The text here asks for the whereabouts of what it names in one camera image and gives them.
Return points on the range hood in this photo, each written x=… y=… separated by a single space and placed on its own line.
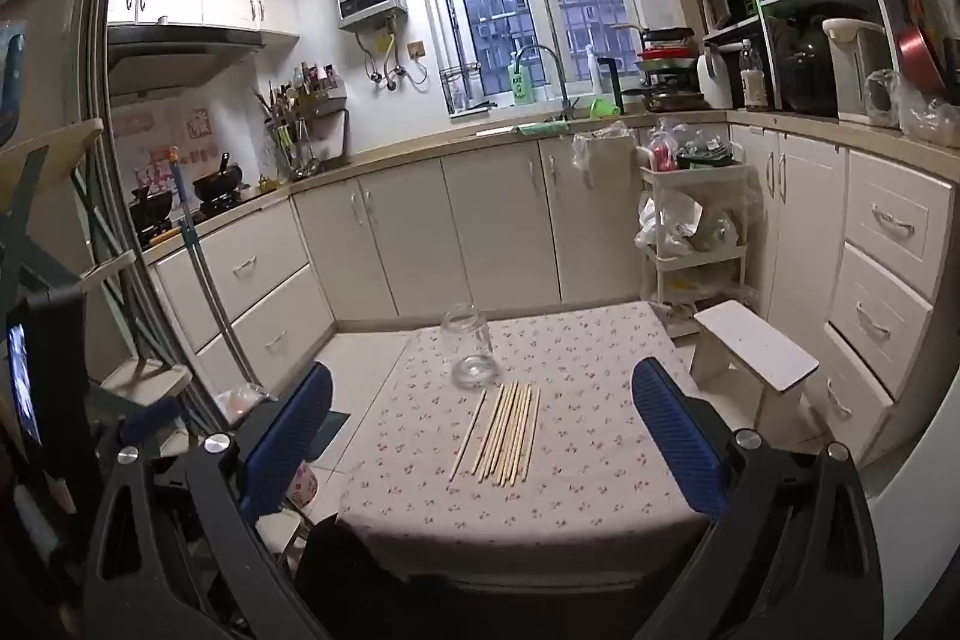
x=172 y=59

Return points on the stack of pans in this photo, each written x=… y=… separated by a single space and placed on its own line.
x=667 y=63

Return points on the green cup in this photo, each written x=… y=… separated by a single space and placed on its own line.
x=604 y=108

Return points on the wall socket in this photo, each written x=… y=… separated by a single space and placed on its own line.
x=415 y=50

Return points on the red and pink wall poster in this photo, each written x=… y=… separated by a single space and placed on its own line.
x=161 y=168

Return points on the bunch of wooden chopsticks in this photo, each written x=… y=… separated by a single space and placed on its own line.
x=510 y=430

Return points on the crumpled clear plastic bag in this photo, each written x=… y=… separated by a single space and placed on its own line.
x=922 y=115

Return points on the folding wooden rack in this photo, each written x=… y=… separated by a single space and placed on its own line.
x=45 y=160

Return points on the chrome sink faucet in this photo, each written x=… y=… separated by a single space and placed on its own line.
x=559 y=78

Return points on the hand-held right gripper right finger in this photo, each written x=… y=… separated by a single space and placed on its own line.
x=675 y=445

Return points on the white base cabinets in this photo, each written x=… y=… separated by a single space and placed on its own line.
x=487 y=220

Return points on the clear hanging plastic bag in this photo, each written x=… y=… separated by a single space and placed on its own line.
x=600 y=149

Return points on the kitchen utensil rack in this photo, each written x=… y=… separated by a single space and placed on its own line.
x=322 y=108

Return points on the green dish soap bottle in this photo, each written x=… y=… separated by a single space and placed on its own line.
x=521 y=85

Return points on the white plastic bag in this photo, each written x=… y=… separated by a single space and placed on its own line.
x=671 y=227

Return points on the blue u-shaped wall item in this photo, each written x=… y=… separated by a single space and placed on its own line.
x=11 y=85

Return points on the white rolling cart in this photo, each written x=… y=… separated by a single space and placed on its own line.
x=697 y=175

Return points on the clear glass jar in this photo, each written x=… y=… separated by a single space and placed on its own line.
x=469 y=370

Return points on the clear plastic bottle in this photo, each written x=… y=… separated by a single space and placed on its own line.
x=754 y=81

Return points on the white drawer unit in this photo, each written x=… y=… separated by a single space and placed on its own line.
x=892 y=280
x=255 y=280

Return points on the black cooking pot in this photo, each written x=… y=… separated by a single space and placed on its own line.
x=150 y=209

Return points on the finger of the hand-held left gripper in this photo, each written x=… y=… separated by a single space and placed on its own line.
x=154 y=419

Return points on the cherry print tablecloth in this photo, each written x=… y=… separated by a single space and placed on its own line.
x=600 y=422

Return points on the black rice cooker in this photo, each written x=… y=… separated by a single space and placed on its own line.
x=806 y=70

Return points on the white jug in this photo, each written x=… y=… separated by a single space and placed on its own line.
x=712 y=81

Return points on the white thermo pot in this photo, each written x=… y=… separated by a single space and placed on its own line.
x=855 y=66

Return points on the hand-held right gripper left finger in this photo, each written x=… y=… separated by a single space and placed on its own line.
x=289 y=437

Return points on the white tall-door base cabinet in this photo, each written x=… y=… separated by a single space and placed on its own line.
x=802 y=212

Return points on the white wooden stool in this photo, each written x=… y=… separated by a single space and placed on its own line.
x=757 y=347

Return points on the floral print cup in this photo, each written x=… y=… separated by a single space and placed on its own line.
x=304 y=486

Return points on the black wok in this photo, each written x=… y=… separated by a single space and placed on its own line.
x=217 y=184

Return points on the red frying pan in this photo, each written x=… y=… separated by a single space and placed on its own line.
x=919 y=59

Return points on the green dish cloth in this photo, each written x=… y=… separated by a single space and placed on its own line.
x=544 y=126

